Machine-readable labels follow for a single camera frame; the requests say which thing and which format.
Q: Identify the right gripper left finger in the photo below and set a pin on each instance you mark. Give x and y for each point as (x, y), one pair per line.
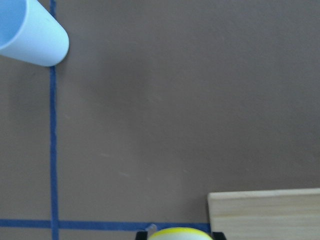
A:
(141, 235)

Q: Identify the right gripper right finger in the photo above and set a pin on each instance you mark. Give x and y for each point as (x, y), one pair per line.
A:
(218, 236)

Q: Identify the yellow lemon half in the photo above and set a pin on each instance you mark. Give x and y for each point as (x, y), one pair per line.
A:
(180, 233)

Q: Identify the light blue plastic cup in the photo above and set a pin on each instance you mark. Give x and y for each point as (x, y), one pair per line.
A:
(29, 33)

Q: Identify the bamboo cutting board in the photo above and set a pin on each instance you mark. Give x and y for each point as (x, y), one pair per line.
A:
(287, 214)

